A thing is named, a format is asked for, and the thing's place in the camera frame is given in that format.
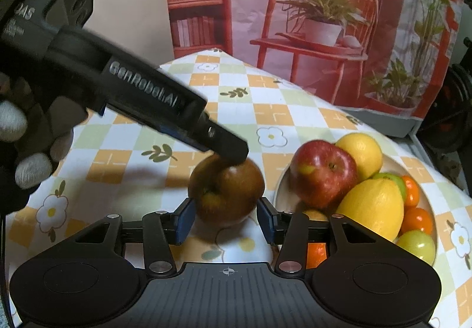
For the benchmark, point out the checkered floral tablecloth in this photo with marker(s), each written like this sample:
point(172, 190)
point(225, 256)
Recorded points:
point(129, 165)

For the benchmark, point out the orange tangerine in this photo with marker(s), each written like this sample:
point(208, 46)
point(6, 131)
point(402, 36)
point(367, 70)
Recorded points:
point(412, 189)
point(316, 253)
point(418, 221)

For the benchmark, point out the printed backdrop cloth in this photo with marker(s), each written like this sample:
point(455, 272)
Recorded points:
point(313, 0)

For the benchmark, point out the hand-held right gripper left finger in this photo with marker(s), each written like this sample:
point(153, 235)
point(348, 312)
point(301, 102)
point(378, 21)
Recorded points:
point(185, 221)

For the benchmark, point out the red apple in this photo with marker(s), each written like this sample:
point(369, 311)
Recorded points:
point(322, 173)

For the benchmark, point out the person's left hand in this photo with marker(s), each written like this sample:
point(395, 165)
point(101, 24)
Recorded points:
point(33, 169)

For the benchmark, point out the beige oval plate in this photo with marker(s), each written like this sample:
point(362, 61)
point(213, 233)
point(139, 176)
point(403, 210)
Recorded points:
point(284, 191)

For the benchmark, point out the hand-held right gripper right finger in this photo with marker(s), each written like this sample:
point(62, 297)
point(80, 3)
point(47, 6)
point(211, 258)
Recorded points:
point(266, 223)

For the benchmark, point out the green round fruit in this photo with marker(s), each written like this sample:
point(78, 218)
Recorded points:
point(392, 180)
point(416, 245)

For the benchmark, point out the brown round pear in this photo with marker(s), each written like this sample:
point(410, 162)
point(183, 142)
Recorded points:
point(228, 199)

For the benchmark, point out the large yellow lemon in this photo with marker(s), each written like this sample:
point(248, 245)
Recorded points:
point(370, 208)

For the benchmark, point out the round yellow citrus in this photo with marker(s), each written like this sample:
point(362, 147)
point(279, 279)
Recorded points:
point(363, 153)

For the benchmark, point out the black exercise bike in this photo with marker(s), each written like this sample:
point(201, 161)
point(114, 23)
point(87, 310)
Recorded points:
point(450, 110)

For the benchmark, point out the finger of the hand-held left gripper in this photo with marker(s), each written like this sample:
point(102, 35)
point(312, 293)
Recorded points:
point(225, 145)

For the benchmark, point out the small yellow fruit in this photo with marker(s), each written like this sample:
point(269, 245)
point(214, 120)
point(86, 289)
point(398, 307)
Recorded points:
point(315, 215)

